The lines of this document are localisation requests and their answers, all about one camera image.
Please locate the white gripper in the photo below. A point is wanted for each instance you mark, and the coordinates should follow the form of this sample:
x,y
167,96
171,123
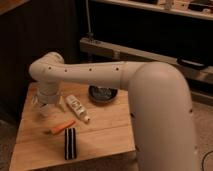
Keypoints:
x,y
50,96

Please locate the black white striped eraser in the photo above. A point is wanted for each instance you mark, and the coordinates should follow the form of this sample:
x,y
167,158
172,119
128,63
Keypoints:
x,y
70,144

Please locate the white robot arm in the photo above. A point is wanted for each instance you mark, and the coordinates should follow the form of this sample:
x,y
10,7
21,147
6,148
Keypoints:
x,y
160,105

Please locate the white tube bottle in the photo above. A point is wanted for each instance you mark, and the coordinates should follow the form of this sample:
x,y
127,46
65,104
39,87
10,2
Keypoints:
x,y
77,108

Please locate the clear plastic cup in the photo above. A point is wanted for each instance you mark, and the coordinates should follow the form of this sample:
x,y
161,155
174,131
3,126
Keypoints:
x,y
45,110

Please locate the orange carrot toy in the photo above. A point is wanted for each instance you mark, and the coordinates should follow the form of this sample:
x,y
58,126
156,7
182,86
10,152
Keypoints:
x,y
60,127

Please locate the dark round bowl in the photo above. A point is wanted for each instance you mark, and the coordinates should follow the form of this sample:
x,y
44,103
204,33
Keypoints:
x,y
102,95

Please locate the metal vertical pole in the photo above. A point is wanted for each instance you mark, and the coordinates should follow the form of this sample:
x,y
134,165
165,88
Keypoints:
x,y
90,33

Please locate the wooden shelf rail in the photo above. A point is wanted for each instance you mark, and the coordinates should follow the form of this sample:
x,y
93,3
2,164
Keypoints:
x,y
118,52

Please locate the black handle on shelf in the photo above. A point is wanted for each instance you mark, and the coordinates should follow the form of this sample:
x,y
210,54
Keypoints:
x,y
192,62

